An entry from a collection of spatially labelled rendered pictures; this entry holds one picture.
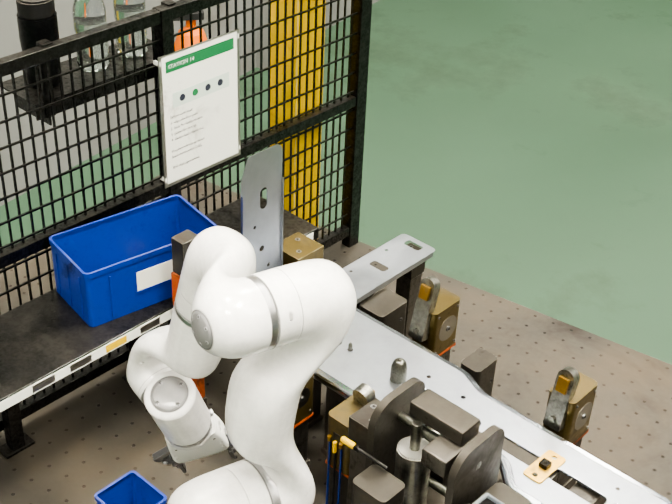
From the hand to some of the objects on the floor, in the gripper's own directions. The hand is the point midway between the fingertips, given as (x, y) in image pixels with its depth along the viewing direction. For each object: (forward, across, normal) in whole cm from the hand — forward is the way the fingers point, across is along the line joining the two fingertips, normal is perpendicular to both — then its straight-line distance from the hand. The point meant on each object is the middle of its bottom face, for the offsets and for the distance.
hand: (206, 456), depth 206 cm
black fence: (+100, -48, +7) cm, 111 cm away
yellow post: (+134, +10, +46) cm, 142 cm away
